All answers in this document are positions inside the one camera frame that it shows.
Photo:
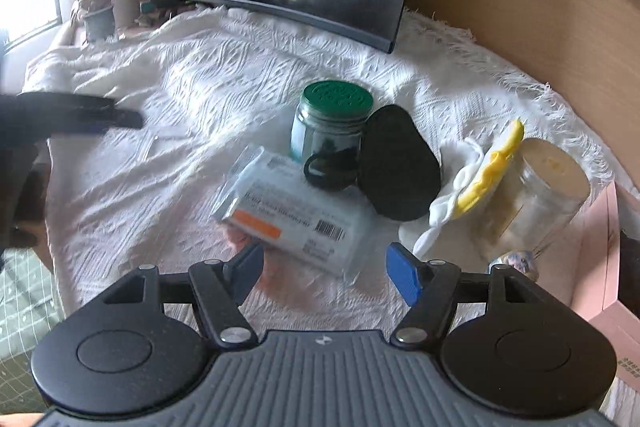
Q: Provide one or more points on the pink box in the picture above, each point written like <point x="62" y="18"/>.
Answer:
<point x="607" y="267"/>

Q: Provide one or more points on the black oval pad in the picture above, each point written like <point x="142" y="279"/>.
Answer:
<point x="397" y="162"/>

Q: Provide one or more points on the green lid glass jar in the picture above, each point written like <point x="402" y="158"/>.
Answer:
<point x="332" y="99"/>

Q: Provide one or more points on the clear plastic jar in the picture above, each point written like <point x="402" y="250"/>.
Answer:
<point x="540" y="192"/>

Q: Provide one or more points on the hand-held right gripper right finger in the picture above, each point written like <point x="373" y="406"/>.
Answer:
<point x="402" y="274"/>

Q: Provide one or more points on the patterned tape roll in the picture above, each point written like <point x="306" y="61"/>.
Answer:
<point x="520" y="263"/>

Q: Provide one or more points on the yellow cloth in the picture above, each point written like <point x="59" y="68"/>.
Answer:
<point x="492" y="169"/>

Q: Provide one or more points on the green cutting mat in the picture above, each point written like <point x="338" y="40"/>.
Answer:
<point x="25" y="307"/>

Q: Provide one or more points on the clear packet with orange label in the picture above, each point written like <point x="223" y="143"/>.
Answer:
<point x="295" y="207"/>

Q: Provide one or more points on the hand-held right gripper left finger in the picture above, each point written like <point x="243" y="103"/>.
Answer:
<point x="247" y="268"/>

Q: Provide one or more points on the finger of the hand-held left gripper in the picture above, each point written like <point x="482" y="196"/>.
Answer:
<point x="90" y="114"/>

